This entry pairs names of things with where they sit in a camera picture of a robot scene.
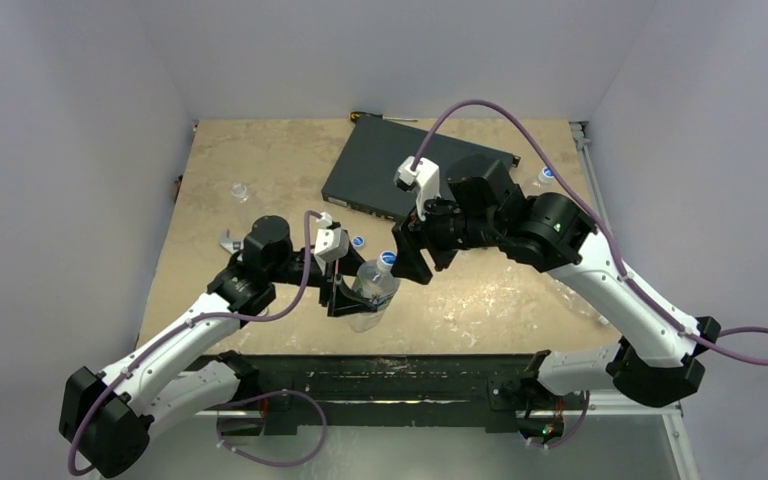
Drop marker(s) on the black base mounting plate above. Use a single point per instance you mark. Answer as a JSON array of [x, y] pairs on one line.
[[498, 393]]

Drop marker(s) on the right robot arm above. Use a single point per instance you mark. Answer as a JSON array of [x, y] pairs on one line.
[[476, 204]]

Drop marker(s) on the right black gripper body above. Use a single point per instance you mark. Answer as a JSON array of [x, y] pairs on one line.
[[420, 240]]

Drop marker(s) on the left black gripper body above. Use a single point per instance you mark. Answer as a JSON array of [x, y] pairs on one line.
[[329, 284]]

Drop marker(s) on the red handled adjustable wrench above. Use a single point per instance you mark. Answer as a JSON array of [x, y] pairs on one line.
[[228, 243]]

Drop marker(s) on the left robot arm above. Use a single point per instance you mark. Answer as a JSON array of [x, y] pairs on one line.
[[110, 416]]

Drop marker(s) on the clear plastic bottle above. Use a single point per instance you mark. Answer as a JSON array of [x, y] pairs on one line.
[[380, 287], [534, 188], [577, 304], [246, 203]]

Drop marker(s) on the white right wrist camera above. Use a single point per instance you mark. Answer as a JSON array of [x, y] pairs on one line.
[[421, 176]]

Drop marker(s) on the black flat electronics box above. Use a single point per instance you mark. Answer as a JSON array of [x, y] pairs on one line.
[[362, 178]]

